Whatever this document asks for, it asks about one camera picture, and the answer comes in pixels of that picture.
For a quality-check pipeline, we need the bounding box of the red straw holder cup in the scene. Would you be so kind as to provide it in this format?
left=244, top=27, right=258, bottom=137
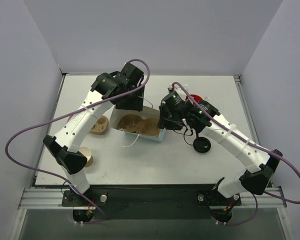
left=185, top=94, right=203, bottom=102

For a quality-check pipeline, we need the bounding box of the brown cardboard cup carrier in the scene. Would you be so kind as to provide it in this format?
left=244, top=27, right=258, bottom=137
left=64, top=115, right=110, bottom=136

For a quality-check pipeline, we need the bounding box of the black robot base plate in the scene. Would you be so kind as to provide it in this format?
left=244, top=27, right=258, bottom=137
left=61, top=184, right=242, bottom=222

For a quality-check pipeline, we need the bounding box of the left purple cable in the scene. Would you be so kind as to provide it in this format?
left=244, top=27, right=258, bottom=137
left=4, top=58, right=151, bottom=221

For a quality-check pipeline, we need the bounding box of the light blue paper bag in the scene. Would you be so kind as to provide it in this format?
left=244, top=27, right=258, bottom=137
left=109, top=97, right=166, bottom=148

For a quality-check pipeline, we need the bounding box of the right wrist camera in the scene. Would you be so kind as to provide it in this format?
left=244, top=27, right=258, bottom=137
left=167, top=83, right=187, bottom=101

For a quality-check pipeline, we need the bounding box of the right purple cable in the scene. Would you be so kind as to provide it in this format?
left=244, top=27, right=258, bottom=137
left=171, top=81, right=300, bottom=203

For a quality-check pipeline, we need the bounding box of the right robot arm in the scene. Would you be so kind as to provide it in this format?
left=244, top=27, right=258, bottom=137
left=158, top=90, right=280, bottom=204

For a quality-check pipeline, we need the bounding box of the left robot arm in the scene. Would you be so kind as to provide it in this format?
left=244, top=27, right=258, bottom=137
left=43, top=60, right=150, bottom=206

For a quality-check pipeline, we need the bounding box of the purple cable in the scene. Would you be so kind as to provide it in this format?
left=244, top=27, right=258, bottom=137
left=171, top=81, right=300, bottom=203
left=4, top=58, right=151, bottom=221

